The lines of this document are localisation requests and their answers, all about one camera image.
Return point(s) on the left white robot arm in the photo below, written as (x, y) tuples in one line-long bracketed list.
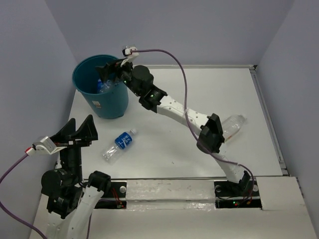
[(69, 205)]

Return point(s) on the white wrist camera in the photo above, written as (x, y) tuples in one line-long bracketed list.
[(130, 54), (43, 146)]

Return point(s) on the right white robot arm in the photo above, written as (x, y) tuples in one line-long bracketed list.
[(209, 131)]

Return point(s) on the teal plastic bin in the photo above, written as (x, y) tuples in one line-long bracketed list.
[(109, 104)]

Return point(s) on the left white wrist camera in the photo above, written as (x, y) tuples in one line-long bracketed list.
[(43, 146)]

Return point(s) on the small blue label bottle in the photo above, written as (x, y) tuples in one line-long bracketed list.
[(113, 84)]

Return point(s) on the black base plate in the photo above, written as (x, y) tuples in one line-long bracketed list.
[(115, 198), (228, 196)]

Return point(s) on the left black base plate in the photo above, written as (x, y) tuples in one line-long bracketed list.
[(115, 198)]

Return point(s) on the clear bottle beige label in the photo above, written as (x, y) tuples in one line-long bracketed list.
[(232, 126)]

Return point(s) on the Pocari bottle white cap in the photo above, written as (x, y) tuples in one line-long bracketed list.
[(103, 86)]

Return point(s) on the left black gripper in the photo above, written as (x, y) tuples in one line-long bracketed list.
[(87, 130)]

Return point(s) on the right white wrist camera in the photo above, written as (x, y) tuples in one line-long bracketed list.
[(130, 54)]

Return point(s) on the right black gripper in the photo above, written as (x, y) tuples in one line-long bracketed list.
[(104, 71)]

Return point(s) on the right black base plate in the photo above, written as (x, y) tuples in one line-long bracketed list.
[(228, 196)]

